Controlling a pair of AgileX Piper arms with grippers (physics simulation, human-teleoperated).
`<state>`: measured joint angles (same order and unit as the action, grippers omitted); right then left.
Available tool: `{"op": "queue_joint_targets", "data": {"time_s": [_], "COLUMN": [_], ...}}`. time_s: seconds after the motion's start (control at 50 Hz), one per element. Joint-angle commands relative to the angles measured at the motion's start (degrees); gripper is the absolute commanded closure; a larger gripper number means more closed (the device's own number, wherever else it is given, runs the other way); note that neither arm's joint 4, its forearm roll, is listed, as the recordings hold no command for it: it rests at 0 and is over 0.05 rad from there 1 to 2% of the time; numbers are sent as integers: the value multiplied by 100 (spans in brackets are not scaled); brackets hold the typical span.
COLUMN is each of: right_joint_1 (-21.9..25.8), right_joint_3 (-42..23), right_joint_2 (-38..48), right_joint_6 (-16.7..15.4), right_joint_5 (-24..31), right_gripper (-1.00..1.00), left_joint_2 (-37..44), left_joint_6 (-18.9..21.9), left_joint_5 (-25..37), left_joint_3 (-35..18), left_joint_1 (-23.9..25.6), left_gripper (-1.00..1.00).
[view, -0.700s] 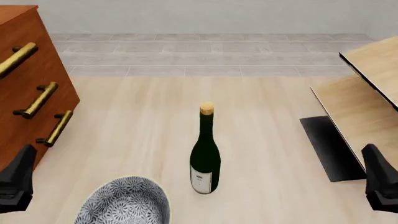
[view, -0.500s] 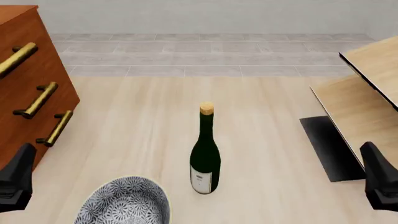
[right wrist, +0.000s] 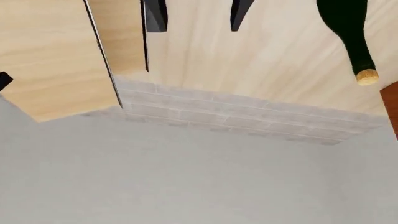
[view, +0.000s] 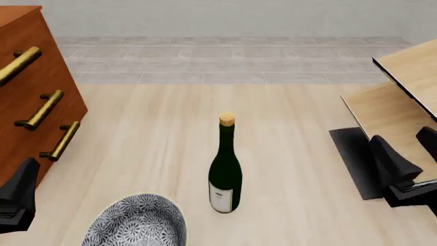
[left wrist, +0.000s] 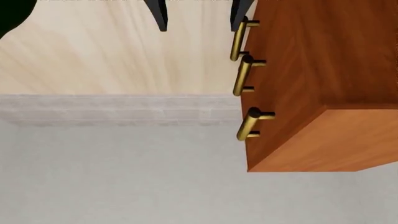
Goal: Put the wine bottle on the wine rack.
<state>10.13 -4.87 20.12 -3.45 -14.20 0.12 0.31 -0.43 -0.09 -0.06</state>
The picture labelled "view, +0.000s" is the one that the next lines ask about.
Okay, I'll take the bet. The small brass drawer handle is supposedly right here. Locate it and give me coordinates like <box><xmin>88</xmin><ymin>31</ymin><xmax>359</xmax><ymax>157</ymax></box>
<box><xmin>39</xmin><ymin>120</ymin><xmax>81</xmax><ymax>162</ymax></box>

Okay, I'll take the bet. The dark green wine bottle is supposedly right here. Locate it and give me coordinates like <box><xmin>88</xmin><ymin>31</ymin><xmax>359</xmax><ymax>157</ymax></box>
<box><xmin>208</xmin><ymin>111</ymin><xmax>243</xmax><ymax>215</ymax></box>

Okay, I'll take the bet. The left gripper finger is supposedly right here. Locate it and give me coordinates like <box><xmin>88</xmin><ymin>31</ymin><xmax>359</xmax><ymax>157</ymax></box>
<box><xmin>0</xmin><ymin>156</ymin><xmax>41</xmax><ymax>210</ymax></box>

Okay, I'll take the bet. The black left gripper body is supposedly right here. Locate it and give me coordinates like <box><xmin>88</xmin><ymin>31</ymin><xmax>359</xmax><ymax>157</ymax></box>
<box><xmin>0</xmin><ymin>199</ymin><xmax>37</xmax><ymax>233</ymax></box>

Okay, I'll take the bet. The medium brass drawer handle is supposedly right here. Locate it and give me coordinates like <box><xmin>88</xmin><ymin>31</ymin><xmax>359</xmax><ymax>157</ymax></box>
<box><xmin>14</xmin><ymin>89</ymin><xmax>65</xmax><ymax>131</ymax></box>

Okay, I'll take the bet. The wooden cabinet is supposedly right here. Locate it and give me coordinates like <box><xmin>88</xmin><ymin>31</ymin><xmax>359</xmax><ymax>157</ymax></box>
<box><xmin>0</xmin><ymin>5</ymin><xmax>89</xmax><ymax>189</ymax></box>

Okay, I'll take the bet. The large brass drawer handle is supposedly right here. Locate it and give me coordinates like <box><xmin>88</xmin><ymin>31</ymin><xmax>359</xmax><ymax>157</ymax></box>
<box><xmin>0</xmin><ymin>46</ymin><xmax>43</xmax><ymax>87</ymax></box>

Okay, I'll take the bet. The blue patterned bowl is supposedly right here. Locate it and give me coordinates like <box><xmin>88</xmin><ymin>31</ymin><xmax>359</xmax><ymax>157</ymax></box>
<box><xmin>81</xmin><ymin>193</ymin><xmax>188</xmax><ymax>246</ymax></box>

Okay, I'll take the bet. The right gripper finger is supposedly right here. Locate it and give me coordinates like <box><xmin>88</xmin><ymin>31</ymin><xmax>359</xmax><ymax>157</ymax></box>
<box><xmin>416</xmin><ymin>125</ymin><xmax>437</xmax><ymax>165</ymax></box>
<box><xmin>369</xmin><ymin>134</ymin><xmax>423</xmax><ymax>187</ymax></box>

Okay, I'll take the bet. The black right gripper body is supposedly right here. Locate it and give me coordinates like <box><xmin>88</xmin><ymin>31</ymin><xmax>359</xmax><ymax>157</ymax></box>
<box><xmin>382</xmin><ymin>176</ymin><xmax>437</xmax><ymax>218</ymax></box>

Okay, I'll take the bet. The pale wood wine rack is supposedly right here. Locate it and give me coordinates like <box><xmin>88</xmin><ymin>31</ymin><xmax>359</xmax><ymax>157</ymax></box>
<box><xmin>328</xmin><ymin>38</ymin><xmax>437</xmax><ymax>201</ymax></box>

